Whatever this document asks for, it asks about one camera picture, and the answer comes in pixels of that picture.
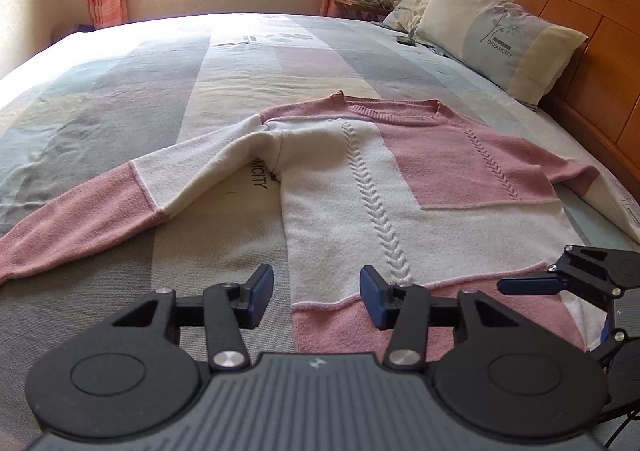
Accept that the pink and white knit sweater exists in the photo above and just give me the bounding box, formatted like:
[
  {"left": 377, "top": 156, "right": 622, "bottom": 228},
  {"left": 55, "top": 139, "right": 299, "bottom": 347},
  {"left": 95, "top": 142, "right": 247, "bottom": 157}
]
[{"left": 0, "top": 90, "right": 601, "bottom": 357}]

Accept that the bed with patchwork sheet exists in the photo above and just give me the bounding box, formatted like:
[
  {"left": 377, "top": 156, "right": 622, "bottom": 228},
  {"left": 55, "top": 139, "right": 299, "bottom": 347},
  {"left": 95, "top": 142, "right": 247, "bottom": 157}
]
[{"left": 0, "top": 11, "right": 640, "bottom": 451}]

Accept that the large flower print pillow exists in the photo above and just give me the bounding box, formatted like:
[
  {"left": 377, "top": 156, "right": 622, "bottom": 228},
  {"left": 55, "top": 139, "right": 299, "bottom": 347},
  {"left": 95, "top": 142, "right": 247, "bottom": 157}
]
[{"left": 415, "top": 0, "right": 590, "bottom": 107}]

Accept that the wooden headboard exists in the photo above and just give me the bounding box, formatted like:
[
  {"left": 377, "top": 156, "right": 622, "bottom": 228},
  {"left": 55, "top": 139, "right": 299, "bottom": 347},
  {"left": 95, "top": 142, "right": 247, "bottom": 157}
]
[{"left": 422, "top": 0, "right": 640, "bottom": 192}]

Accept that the wooden nightstand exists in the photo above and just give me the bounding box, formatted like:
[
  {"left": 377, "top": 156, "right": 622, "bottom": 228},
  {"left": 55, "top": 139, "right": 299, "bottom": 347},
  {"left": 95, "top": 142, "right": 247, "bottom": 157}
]
[{"left": 327, "top": 0, "right": 396, "bottom": 22}]

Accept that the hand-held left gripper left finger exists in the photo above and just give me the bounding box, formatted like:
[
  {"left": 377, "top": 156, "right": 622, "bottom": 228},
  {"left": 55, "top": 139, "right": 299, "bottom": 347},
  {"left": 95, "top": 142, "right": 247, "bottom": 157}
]
[{"left": 111, "top": 263, "right": 276, "bottom": 372}]

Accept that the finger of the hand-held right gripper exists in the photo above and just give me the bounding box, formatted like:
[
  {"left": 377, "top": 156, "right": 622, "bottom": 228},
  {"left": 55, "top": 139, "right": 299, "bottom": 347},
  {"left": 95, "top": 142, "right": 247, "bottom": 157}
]
[
  {"left": 497, "top": 245, "right": 626, "bottom": 304},
  {"left": 589, "top": 327, "right": 627, "bottom": 366}
]

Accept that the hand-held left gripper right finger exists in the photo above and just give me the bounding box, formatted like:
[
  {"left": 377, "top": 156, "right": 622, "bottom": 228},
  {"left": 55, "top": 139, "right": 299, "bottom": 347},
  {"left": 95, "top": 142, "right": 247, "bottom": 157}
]
[{"left": 359, "top": 265, "right": 516, "bottom": 372}]

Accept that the black cable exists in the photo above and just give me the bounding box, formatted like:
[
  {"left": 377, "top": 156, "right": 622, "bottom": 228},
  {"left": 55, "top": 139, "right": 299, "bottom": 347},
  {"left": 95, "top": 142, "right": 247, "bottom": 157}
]
[{"left": 602, "top": 406, "right": 640, "bottom": 451}]

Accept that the small flower print pillow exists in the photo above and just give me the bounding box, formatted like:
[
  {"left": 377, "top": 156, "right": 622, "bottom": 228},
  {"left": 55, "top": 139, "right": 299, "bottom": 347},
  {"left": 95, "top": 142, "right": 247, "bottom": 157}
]
[{"left": 382, "top": 0, "right": 436, "bottom": 32}]

